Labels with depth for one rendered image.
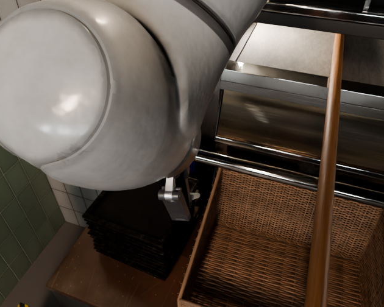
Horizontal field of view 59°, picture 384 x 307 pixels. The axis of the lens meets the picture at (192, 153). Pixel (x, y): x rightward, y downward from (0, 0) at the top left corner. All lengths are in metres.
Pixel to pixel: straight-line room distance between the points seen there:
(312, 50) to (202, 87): 1.00
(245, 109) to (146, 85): 0.95
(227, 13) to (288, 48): 0.98
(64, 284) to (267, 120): 0.87
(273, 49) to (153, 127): 1.02
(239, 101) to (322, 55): 0.30
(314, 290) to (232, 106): 0.70
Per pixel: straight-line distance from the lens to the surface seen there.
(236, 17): 0.23
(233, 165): 0.72
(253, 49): 1.17
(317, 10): 0.78
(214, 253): 1.27
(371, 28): 0.79
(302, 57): 1.15
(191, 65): 0.20
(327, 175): 0.70
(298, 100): 1.04
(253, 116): 1.10
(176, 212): 0.46
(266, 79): 1.02
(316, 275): 0.56
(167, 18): 0.20
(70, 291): 1.27
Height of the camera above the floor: 1.68
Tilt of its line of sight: 43 degrees down
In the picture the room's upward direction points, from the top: straight up
